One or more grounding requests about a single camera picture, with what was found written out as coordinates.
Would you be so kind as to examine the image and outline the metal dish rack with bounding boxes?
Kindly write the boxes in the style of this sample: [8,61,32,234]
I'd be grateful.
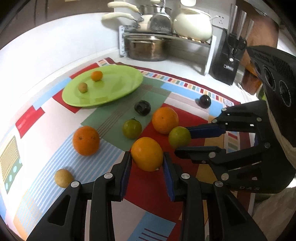
[119,25,216,76]

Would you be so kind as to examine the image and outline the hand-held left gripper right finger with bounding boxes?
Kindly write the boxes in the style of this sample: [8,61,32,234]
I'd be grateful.
[162,152,269,241]

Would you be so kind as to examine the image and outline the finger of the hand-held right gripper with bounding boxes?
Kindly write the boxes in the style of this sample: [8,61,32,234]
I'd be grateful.
[186,101,270,149]
[174,146,264,189]

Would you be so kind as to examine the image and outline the colourful patchwork mat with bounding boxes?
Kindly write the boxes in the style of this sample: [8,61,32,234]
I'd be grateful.
[0,58,257,241]

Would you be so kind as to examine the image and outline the black scissors in block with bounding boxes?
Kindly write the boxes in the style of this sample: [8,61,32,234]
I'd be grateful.
[228,33,247,55]

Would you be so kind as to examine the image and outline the steel saucepan with cream handle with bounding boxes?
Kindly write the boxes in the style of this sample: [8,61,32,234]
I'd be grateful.
[107,1,173,18]

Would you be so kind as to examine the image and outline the steel spatula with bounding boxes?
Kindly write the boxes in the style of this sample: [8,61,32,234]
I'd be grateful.
[148,0,173,33]

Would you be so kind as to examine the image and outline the wooden cutting board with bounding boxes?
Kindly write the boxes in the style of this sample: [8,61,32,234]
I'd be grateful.
[240,11,279,95]

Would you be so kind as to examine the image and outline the cream ceramic pot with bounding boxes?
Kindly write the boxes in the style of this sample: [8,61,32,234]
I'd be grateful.
[173,9,219,41]

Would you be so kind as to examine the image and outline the green citrus fruit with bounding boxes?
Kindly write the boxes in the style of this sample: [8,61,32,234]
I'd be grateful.
[122,118,142,139]
[168,126,192,149]

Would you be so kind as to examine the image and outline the green plate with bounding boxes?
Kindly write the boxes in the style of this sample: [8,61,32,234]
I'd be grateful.
[62,65,144,107]

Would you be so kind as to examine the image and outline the large orange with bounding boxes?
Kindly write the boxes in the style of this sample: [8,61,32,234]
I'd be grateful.
[73,126,100,156]
[131,137,164,172]
[151,107,179,135]

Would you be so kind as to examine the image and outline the steel handled knife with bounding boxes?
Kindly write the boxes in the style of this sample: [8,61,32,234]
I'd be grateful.
[228,4,238,35]
[246,17,255,44]
[238,10,247,39]

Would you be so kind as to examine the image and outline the black knife block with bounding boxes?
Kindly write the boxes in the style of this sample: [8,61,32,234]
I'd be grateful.
[211,29,248,86]

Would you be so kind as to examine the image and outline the wooden bead trivet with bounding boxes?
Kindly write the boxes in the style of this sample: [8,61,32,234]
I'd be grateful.
[178,34,210,44]

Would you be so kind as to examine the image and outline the dark purple plum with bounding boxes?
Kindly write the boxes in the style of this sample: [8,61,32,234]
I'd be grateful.
[135,100,151,116]
[199,95,211,109]

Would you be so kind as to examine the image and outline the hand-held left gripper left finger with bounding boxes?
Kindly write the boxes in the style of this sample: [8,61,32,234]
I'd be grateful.
[26,151,133,241]

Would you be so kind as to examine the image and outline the white wall socket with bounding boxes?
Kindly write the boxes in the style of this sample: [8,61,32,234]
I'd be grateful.
[211,13,226,26]

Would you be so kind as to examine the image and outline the large steel pot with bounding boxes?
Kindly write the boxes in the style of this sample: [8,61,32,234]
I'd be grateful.
[125,35,171,62]

